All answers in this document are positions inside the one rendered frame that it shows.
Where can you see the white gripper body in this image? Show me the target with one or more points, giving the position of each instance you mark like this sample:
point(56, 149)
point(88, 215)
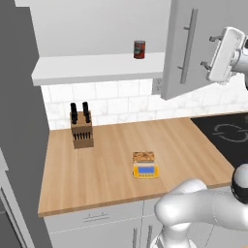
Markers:
point(224, 55)

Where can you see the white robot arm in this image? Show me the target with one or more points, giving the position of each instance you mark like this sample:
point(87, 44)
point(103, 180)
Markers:
point(193, 206)

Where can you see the brown granola bar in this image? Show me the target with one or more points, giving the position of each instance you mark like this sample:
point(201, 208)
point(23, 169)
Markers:
point(143, 156)

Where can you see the yellow digital scale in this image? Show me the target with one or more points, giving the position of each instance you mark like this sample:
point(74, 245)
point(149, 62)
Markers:
point(146, 170)

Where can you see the dark grey tall cabinet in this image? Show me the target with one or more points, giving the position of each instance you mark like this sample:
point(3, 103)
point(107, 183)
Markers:
point(19, 97)

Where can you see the red tin can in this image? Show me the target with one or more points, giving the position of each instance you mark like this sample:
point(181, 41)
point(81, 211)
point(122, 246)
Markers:
point(139, 49)

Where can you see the black hob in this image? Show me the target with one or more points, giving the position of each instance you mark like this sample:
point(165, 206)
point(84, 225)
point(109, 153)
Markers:
point(226, 135)

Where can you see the wooden knife block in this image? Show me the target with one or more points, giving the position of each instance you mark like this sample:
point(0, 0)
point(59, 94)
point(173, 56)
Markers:
point(82, 137)

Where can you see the narrow grey drawer front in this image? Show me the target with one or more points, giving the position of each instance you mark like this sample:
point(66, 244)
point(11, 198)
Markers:
point(150, 206)

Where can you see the grey wall socket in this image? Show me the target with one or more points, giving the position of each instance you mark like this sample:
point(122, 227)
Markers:
point(157, 86)

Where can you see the white open wall cabinet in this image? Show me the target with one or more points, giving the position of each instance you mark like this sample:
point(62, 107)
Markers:
point(97, 68)

